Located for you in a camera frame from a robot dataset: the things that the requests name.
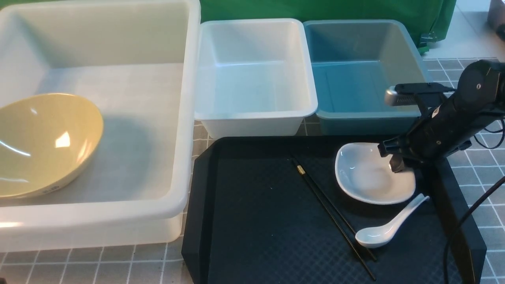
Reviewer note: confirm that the white ceramic soup spoon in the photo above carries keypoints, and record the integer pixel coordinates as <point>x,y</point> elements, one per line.
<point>379,236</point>

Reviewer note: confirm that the small white plastic bin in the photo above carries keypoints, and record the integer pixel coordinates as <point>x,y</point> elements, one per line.
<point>254,78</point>

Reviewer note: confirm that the green backdrop cloth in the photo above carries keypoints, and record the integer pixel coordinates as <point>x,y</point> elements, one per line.
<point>427,21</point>

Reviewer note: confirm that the large white plastic tub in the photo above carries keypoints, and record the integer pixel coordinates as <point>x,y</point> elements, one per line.
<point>136,61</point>

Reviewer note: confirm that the blue plastic bin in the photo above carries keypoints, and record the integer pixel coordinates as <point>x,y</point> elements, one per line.
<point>354,62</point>

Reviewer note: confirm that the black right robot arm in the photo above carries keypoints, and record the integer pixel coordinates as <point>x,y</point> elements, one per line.
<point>487,77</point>

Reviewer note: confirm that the white square dish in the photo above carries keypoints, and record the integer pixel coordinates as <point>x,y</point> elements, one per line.
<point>366,176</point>

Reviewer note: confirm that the black serving tray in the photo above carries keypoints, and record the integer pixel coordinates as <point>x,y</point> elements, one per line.
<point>252,219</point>

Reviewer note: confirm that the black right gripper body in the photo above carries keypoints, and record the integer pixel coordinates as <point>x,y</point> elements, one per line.
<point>439,131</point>

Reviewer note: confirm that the black chopstick with gold band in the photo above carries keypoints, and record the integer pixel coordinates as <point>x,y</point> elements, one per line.
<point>342,216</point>

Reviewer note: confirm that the yellow noodle bowl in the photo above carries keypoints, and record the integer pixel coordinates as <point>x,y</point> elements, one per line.
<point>46,141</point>

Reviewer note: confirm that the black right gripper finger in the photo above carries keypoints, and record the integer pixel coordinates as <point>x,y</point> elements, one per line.
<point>399,163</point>

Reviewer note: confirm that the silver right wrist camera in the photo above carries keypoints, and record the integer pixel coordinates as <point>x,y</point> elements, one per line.
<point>429,94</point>

